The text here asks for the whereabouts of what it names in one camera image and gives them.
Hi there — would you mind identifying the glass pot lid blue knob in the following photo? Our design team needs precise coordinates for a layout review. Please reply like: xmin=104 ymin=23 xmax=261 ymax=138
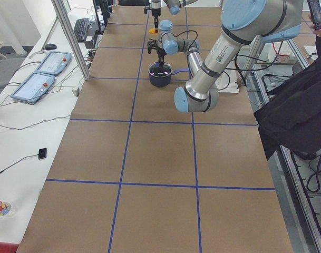
xmin=148 ymin=62 xmax=172 ymax=78

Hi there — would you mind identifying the orange yellow toy corn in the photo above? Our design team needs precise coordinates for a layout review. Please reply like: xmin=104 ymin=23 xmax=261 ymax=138
xmin=149 ymin=28 xmax=159 ymax=34

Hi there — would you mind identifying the dark blue cooking pot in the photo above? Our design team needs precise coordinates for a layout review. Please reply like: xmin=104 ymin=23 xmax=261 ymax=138
xmin=148 ymin=68 xmax=189 ymax=87

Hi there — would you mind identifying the black computer keyboard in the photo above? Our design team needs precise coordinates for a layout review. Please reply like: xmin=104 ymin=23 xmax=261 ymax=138
xmin=74 ymin=18 xmax=89 ymax=42

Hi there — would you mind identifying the upper blue teach pendant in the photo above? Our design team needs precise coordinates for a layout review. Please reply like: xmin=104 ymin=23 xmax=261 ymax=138
xmin=35 ymin=51 xmax=72 ymax=76

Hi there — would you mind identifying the blue teach pendant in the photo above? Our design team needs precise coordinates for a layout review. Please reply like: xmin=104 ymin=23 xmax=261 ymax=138
xmin=35 ymin=51 xmax=72 ymax=76
xmin=11 ymin=72 xmax=55 ymax=103

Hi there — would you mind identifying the black computer mouse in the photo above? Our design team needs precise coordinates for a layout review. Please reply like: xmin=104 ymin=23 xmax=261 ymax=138
xmin=45 ymin=43 xmax=57 ymax=51

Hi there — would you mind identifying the lower blue teach pendant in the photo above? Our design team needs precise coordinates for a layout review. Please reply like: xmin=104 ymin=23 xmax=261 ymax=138
xmin=11 ymin=72 xmax=55 ymax=103

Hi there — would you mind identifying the person in black jacket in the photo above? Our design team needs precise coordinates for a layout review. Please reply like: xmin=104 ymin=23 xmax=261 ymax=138
xmin=254 ymin=29 xmax=321 ymax=158

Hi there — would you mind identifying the small black square device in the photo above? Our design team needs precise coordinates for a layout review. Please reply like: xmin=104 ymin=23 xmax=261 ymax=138
xmin=38 ymin=148 xmax=47 ymax=160

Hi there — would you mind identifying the black smartphone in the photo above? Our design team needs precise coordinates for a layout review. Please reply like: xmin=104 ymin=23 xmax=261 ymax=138
xmin=307 ymin=0 xmax=321 ymax=31

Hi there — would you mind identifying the red labelled plastic bottle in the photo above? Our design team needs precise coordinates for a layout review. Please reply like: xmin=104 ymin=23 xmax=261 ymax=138
xmin=0 ymin=200 xmax=17 ymax=217

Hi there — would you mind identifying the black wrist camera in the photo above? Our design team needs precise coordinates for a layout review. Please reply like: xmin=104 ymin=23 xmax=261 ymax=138
xmin=147 ymin=38 xmax=157 ymax=54

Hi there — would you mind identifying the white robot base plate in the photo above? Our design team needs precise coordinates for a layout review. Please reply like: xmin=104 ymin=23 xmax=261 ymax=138
xmin=216 ymin=70 xmax=239 ymax=93

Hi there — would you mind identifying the aluminium frame post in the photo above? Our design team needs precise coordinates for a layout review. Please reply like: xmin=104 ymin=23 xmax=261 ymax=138
xmin=51 ymin=0 xmax=90 ymax=81

